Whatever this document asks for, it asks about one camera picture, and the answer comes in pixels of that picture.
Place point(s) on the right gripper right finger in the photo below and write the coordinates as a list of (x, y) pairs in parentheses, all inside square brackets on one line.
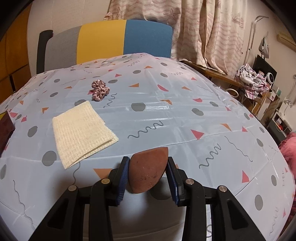
[(176, 183)]

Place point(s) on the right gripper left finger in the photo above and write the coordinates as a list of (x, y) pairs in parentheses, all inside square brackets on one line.
[(120, 180)]

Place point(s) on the patterned light blue tablecloth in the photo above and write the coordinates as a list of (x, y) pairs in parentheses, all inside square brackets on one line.
[(153, 102)]

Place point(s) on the cream waffle cloth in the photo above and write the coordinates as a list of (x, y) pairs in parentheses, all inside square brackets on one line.
[(79, 133)]

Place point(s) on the pink satin scrunchie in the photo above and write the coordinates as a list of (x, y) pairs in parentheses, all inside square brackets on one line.
[(100, 90)]

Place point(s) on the wooden side desk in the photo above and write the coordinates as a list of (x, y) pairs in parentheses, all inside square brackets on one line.
[(257, 106)]

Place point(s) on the pile of plaid clothes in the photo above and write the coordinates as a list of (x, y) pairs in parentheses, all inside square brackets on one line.
[(254, 83)]

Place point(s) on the gold metal tray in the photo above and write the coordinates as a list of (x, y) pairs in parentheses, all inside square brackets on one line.
[(6, 130)]

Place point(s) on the white small fan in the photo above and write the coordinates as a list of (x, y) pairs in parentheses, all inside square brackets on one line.
[(270, 79)]

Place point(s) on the tricolour fabric chair back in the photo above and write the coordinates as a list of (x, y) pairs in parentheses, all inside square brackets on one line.
[(106, 39)]

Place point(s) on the wooden panel wardrobe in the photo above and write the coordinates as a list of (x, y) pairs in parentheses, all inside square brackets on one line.
[(15, 70)]

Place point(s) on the beige patterned curtain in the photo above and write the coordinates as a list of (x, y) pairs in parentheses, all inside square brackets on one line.
[(209, 33)]

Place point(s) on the black foam roll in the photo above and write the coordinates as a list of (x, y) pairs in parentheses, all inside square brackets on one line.
[(44, 37)]

